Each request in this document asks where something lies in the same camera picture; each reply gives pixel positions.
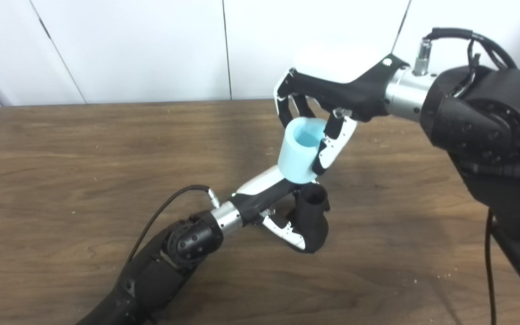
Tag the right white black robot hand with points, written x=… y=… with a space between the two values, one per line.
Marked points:
x=354 y=95

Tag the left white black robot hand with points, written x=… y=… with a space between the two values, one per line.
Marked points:
x=262 y=198

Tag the light blue cylinder cup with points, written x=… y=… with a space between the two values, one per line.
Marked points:
x=293 y=158

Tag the black flared nozzle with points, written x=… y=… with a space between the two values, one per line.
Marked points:
x=316 y=225

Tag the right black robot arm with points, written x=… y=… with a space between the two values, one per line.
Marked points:
x=490 y=122

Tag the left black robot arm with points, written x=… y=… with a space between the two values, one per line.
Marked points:
x=156 y=275

